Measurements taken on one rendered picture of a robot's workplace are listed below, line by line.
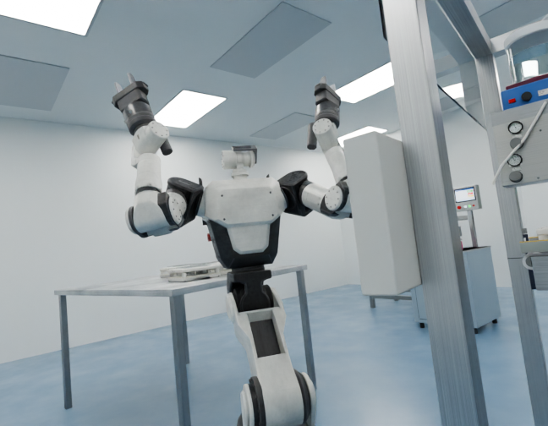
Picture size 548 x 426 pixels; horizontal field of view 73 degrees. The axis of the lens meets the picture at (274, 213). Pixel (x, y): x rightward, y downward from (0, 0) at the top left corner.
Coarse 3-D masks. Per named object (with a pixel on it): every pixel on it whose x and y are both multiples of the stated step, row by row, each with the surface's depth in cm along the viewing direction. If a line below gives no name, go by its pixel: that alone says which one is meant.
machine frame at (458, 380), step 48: (384, 0) 68; (480, 48) 137; (432, 96) 64; (432, 144) 63; (432, 192) 63; (432, 240) 63; (432, 288) 63; (528, 288) 135; (432, 336) 63; (528, 336) 135; (480, 384) 62; (528, 384) 135
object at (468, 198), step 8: (456, 192) 381; (464, 192) 374; (472, 192) 369; (456, 200) 381; (464, 200) 375; (472, 200) 369; (480, 200) 369; (456, 208) 382; (464, 208) 375; (472, 208) 369; (480, 208) 367; (472, 216) 374; (472, 224) 374; (472, 232) 374; (472, 240) 374
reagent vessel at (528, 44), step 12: (540, 24) 112; (516, 36) 117; (528, 36) 114; (540, 36) 113; (516, 48) 117; (528, 48) 114; (540, 48) 112; (516, 60) 118; (528, 60) 114; (540, 60) 112; (516, 72) 118; (528, 72) 115; (540, 72) 112
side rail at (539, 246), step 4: (520, 244) 112; (524, 244) 111; (528, 244) 111; (532, 244) 110; (536, 244) 109; (540, 244) 109; (544, 244) 108; (524, 248) 111; (528, 248) 111; (532, 248) 110; (536, 248) 109; (540, 248) 109; (544, 248) 108; (524, 252) 111; (528, 252) 111; (532, 252) 110
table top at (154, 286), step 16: (272, 272) 229; (288, 272) 241; (80, 288) 255; (96, 288) 237; (112, 288) 221; (128, 288) 208; (144, 288) 196; (160, 288) 185; (176, 288) 176; (192, 288) 182; (208, 288) 190
